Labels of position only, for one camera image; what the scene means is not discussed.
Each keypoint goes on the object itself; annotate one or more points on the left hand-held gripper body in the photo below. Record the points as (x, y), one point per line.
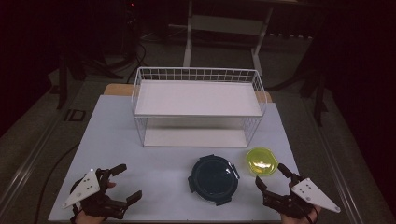
(85, 188)

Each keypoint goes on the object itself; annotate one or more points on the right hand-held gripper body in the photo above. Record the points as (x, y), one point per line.
(311, 193)

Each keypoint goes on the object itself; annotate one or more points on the yellow-green plastic bowl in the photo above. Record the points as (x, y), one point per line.
(261, 161)

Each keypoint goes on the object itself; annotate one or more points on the dark blue lidded round container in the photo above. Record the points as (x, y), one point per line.
(214, 179)

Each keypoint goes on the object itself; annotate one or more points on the person's right hand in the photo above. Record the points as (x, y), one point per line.
(295, 221)

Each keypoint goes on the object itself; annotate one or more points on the person's left hand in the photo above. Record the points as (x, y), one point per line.
(88, 220)

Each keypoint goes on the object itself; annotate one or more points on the black metal stand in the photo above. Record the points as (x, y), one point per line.
(319, 99)
(62, 84)

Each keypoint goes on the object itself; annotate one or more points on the white metal desk frame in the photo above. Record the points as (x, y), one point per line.
(227, 25)

